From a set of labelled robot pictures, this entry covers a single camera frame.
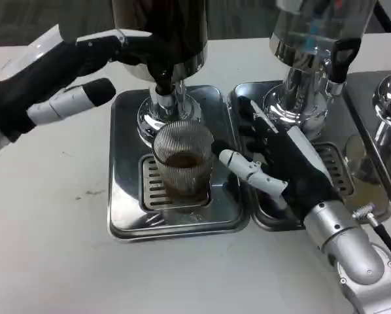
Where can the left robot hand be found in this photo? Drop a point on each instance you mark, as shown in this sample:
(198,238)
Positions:
(35,85)

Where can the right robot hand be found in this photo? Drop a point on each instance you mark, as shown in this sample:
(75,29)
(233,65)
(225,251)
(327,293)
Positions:
(297,170)

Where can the clear ribbed glass cup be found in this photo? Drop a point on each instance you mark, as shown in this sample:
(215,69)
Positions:
(182,147)

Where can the short black dispenser tap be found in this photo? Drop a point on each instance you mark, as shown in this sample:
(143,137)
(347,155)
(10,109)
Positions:
(164,86)

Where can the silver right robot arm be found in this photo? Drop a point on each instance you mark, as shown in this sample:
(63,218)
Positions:
(346,238)

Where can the slotted steel tray grid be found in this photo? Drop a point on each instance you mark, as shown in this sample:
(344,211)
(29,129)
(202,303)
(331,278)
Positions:
(337,170)
(153,193)

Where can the steel drip tray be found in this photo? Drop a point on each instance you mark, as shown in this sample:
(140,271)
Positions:
(127,163)
(359,189)
(362,98)

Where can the clear drink dispenser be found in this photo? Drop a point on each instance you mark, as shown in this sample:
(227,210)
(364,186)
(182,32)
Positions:
(297,104)

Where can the steel dispenser base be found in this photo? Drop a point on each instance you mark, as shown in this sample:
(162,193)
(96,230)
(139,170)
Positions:
(390,98)

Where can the black looped tap lever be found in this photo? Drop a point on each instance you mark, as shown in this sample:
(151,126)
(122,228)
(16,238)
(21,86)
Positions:
(342,55)

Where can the dark drink dispenser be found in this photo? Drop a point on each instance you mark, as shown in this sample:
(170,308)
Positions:
(182,19)

